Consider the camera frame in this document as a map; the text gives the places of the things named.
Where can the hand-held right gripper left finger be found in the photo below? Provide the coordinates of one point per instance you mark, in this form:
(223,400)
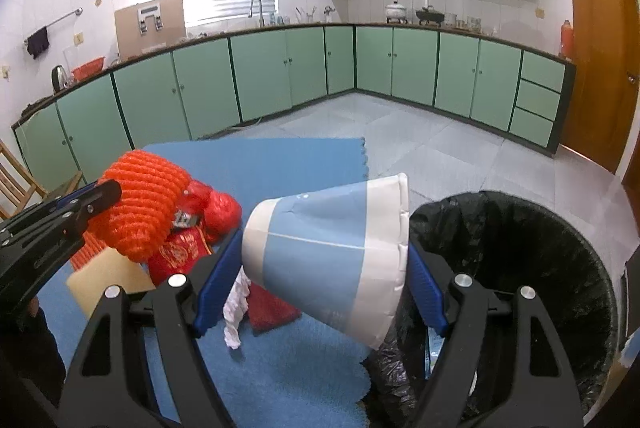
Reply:
(220,280)

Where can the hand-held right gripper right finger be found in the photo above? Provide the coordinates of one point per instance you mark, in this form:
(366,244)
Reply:
(425,290)

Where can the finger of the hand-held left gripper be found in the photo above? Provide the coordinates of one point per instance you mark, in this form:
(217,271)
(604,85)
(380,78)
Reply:
(97,198)

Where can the orange knitted net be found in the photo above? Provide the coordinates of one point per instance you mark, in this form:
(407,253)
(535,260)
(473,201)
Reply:
(145,203)

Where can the red plastic bag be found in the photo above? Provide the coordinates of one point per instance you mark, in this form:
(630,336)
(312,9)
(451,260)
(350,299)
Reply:
(222,210)

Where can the blue and white paper cup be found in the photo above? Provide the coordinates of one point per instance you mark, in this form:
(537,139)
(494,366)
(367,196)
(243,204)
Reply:
(320,268)

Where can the black lined trash bin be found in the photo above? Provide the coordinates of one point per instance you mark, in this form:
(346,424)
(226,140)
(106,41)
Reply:
(540,258)

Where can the person's left forearm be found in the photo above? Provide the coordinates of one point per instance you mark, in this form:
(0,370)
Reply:
(30,358)

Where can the white ruffled paper liner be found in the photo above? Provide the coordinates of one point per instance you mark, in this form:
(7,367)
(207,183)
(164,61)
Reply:
(235,308)

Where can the red gold-printed packet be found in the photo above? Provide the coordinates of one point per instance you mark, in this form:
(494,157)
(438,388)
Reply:
(180,255)

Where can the red flat paper piece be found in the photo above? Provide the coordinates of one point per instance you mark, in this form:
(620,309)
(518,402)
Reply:
(270,310)

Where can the small silver wrapper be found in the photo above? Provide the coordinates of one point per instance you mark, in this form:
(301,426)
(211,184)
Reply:
(186,218)

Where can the beige cardboard piece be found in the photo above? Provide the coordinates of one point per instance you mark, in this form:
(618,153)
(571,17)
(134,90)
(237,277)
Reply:
(100,280)

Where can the wooden chair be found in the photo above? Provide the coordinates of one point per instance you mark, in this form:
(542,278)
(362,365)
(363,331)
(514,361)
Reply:
(15,188)

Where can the blue foam mat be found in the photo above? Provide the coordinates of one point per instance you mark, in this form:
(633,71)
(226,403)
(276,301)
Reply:
(300,368)

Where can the steel electric kettle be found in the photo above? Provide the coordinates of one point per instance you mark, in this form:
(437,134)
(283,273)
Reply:
(60,78)

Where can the red plastic basin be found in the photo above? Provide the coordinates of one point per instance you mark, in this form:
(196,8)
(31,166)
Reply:
(87,69)

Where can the dark hanging cloth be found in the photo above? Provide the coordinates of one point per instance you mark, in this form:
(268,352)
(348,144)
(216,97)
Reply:
(38,43)

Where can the brown cardboard box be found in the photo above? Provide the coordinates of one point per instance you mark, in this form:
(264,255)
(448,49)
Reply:
(150,33)

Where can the green lower kitchen cabinets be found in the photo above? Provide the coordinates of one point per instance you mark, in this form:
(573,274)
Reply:
(260,68)

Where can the metal kitchen faucet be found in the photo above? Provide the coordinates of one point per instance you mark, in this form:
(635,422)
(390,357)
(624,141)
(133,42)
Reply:
(260,5)

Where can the black wok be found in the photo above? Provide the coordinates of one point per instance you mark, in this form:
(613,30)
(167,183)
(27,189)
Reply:
(430,14)

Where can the white cooking pot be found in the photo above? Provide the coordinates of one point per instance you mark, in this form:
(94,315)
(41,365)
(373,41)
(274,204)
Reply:
(398,11)

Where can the orange bottle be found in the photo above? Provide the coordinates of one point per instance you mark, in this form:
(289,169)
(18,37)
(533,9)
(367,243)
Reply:
(567,40)

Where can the brown wooden door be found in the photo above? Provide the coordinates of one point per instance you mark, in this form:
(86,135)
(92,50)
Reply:
(600,58)

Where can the metal towel rail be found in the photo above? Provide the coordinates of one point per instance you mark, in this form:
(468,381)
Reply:
(57,20)

